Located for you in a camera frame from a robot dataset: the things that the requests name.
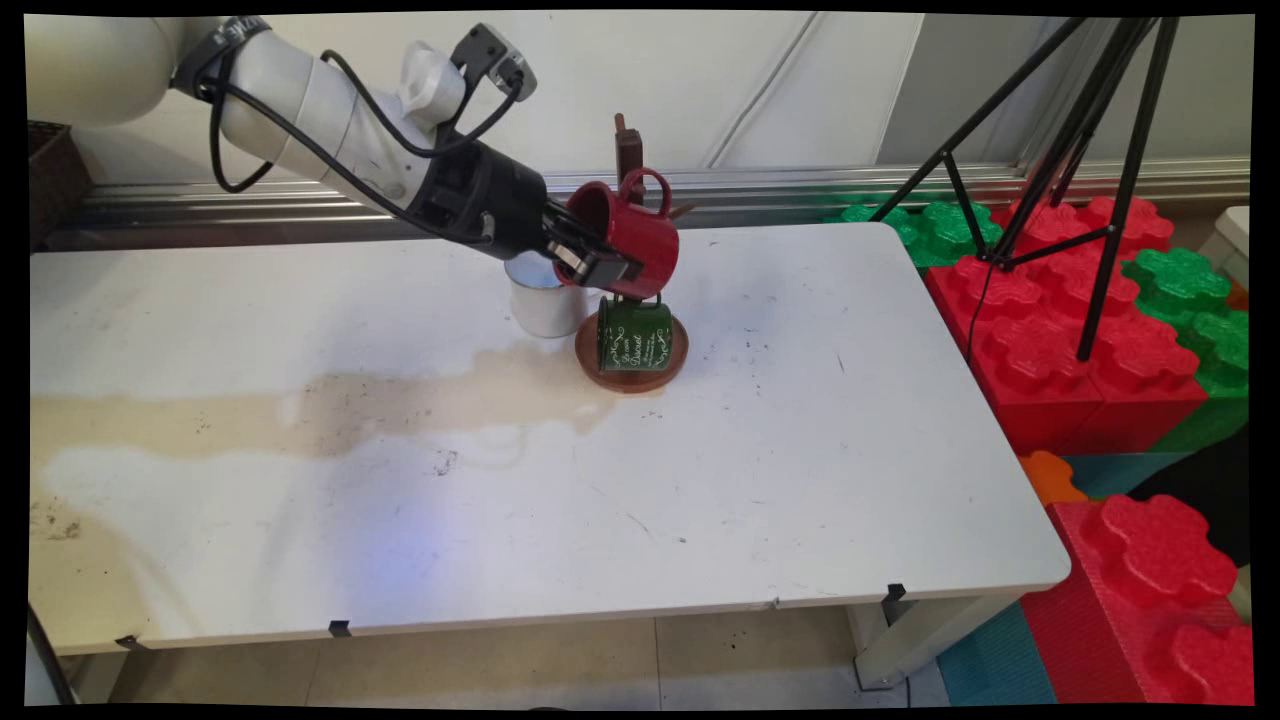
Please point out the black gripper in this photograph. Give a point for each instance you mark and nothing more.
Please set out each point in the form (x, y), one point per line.
(490, 200)

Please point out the red enamel mug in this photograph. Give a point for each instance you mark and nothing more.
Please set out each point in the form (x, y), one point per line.
(650, 240)

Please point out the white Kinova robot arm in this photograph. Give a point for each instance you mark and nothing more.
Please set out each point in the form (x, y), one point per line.
(90, 60)

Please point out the white enamel mug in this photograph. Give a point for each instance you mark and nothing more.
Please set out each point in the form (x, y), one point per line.
(545, 310)

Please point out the brown wooden mug tree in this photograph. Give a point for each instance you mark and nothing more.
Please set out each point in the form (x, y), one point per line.
(628, 150)

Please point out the green enamel mug with lettering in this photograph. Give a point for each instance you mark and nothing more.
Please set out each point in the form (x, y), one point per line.
(634, 340)

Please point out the green foam block with studs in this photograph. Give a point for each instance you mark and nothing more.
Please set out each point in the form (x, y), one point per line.
(1215, 330)
(950, 230)

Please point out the large red foam block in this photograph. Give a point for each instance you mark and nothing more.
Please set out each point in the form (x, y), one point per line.
(1060, 370)

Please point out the white table leg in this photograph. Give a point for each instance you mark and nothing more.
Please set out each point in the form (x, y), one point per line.
(920, 635)

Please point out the orange foam block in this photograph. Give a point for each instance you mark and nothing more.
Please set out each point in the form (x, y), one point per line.
(1050, 478)

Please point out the black tripod stand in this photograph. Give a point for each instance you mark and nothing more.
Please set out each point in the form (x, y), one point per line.
(1110, 150)

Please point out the red foam block behind tripod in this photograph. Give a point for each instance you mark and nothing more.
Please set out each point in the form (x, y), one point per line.
(1140, 222)

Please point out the teal foam floor mat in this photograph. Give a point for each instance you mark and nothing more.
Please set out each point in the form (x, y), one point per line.
(995, 660)

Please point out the white box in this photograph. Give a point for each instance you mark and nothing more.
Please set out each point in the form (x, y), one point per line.
(1232, 240)

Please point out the red foam block with studs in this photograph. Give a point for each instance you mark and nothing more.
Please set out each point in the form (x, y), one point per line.
(1150, 590)

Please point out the aluminium wall rail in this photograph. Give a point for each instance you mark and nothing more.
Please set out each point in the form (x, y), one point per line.
(780, 195)

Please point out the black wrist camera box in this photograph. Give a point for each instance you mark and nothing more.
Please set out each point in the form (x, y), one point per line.
(490, 55)

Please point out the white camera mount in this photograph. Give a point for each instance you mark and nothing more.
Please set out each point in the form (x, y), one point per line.
(432, 85)

